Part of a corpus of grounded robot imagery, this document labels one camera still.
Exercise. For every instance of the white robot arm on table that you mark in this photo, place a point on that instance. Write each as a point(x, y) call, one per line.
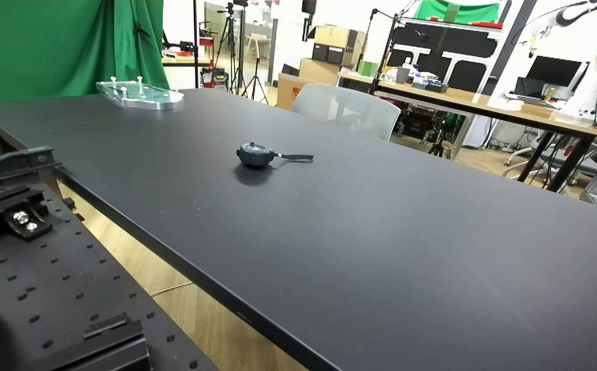
point(595, 77)

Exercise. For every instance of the dark blue measuring tape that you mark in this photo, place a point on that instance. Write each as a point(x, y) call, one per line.
point(255, 154)

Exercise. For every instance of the grey plastic chair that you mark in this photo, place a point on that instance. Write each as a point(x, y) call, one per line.
point(345, 109)

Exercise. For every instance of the stack of cardboard boxes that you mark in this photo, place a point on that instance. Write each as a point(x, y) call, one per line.
point(324, 69)

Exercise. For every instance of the group of black tripods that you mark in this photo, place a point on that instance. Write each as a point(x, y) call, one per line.
point(236, 51)

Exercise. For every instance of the black boom stand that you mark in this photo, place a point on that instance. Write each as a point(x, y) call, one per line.
point(387, 51)

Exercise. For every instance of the clear acrylic plate with pegs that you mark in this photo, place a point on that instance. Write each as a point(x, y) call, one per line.
point(141, 97)

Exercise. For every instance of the long wooden table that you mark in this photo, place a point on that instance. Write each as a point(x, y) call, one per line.
point(463, 100)

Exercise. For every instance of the green cloth on shelf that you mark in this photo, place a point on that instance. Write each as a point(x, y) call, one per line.
point(455, 11)

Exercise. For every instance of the white office chair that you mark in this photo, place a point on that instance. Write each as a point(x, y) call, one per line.
point(546, 154)

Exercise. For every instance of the laptop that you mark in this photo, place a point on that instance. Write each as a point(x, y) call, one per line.
point(529, 88)

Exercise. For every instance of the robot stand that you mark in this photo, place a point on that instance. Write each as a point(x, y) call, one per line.
point(46, 288)

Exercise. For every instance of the black monitor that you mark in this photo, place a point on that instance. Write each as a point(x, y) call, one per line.
point(553, 70)

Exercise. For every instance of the green backdrop cloth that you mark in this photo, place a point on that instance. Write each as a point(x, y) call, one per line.
point(46, 46)

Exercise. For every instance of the black clamp bracket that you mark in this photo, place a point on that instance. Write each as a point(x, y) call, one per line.
point(4, 206)

